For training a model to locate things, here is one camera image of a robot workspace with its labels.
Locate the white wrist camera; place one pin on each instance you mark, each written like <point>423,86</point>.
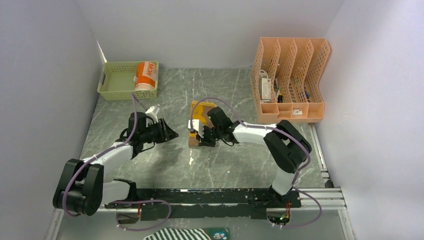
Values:
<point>195,126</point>
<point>152,112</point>

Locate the black white striped towel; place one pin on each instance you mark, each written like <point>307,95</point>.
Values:
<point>179,234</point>

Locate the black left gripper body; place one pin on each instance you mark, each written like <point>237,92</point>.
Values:
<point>153,132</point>

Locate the green plastic basket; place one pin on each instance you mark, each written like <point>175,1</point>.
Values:
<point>116,82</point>

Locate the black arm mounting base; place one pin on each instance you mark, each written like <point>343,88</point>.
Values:
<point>208,203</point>

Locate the orange white patterned towel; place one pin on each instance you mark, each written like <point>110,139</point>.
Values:
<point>146,76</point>

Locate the orange plastic file organizer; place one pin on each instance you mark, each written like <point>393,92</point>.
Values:
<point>295,67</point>

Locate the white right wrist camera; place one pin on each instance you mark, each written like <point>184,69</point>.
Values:
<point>195,126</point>

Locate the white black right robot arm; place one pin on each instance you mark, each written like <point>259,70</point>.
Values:
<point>285,143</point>

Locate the white red paper card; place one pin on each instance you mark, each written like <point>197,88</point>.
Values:
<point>264,86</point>

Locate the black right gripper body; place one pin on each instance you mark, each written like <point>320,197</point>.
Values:
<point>211,135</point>

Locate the small white box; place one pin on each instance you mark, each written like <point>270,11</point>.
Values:
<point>297,112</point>

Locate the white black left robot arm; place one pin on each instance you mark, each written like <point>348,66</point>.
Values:
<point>81,189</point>

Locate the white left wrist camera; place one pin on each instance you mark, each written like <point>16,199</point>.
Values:
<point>152,112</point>

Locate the teal patterned cloth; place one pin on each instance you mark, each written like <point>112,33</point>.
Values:
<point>217,233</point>

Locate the yellow brown towel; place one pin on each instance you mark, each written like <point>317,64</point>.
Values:
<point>200,119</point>

